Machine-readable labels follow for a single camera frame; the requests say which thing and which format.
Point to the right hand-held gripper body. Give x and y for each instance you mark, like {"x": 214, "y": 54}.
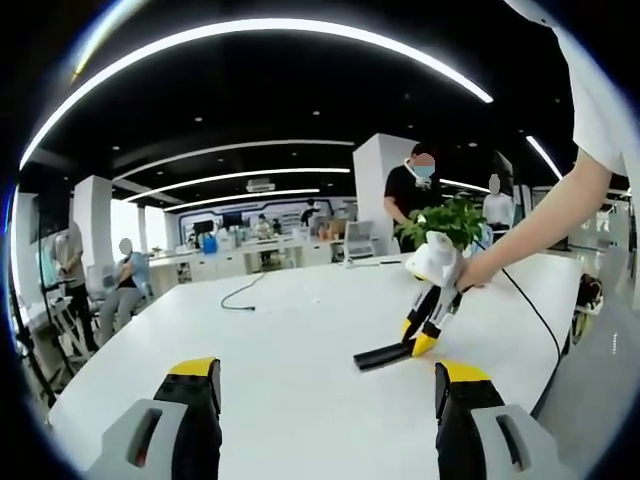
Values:
{"x": 440, "y": 265}

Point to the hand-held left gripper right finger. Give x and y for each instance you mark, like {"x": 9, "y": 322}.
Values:
{"x": 465, "y": 430}

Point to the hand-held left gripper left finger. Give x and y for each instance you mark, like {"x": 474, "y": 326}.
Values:
{"x": 195, "y": 425}

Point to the person's right hand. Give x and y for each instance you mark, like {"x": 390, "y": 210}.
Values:
{"x": 477, "y": 277}

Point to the potted green plant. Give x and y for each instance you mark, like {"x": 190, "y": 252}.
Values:
{"x": 450, "y": 220}

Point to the white office chair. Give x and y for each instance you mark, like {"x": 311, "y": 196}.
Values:
{"x": 361, "y": 242}

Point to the dark bundle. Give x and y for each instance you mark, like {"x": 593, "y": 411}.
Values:
{"x": 590, "y": 295}

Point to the black tripod stand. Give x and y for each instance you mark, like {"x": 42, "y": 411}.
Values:
{"x": 45, "y": 340}

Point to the blue water bottle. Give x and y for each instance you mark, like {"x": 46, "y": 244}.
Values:
{"x": 209, "y": 244}

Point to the ceiling air conditioner unit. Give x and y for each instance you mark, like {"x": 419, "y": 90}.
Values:
{"x": 261, "y": 185}

